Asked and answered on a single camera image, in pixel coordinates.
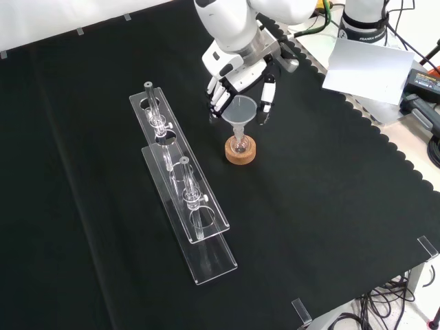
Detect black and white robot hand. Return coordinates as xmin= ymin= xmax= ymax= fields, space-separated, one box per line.
xmin=201 ymin=43 xmax=278 ymax=127

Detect translucent plastic funnel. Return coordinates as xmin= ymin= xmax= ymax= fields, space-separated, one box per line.
xmin=220 ymin=96 xmax=257 ymax=139

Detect small round-bottom glass flask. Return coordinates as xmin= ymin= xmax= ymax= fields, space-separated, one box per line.
xmin=230 ymin=132 xmax=250 ymax=154

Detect clear acrylic funnel stand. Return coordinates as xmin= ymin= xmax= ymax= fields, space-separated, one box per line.
xmin=129 ymin=81 xmax=239 ymax=287

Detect pale board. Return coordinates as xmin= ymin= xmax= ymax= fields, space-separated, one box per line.
xmin=322 ymin=37 xmax=415 ymax=105

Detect black bench cloth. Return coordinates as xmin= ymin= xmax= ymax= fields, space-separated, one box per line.
xmin=0 ymin=0 xmax=440 ymax=330

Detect black power adapter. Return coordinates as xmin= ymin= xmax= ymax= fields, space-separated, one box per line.
xmin=408 ymin=67 xmax=440 ymax=101

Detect cork ring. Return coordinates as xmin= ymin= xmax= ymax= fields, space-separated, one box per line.
xmin=224 ymin=135 xmax=259 ymax=166

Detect green cable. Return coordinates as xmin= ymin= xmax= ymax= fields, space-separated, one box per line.
xmin=291 ymin=0 xmax=341 ymax=38

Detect black cable bundle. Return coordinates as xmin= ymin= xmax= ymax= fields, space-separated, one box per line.
xmin=326 ymin=269 xmax=440 ymax=330

